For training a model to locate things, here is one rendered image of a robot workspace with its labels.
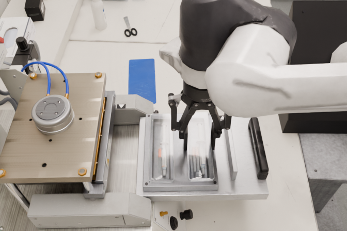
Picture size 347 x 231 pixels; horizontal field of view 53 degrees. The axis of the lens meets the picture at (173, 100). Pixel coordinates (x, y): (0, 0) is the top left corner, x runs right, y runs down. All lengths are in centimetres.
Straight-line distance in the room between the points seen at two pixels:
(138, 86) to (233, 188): 61
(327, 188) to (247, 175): 90
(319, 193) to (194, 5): 135
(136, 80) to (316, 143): 65
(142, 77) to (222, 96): 87
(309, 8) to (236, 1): 65
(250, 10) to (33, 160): 48
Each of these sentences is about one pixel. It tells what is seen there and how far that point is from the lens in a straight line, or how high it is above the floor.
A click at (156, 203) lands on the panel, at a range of 86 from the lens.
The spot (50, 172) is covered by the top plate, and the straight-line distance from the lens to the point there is 71.
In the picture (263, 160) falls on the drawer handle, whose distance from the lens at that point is 82.
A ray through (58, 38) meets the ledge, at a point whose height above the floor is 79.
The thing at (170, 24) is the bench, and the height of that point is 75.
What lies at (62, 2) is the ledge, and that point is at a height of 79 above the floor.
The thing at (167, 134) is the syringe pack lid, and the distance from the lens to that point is 84.
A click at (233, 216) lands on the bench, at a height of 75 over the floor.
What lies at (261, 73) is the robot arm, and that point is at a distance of 44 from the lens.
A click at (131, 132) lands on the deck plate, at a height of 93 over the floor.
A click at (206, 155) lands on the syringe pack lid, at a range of 81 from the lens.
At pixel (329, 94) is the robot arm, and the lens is 45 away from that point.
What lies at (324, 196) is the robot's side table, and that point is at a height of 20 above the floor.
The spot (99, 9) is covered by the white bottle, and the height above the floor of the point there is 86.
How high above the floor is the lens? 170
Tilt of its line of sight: 50 degrees down
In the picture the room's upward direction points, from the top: straight up
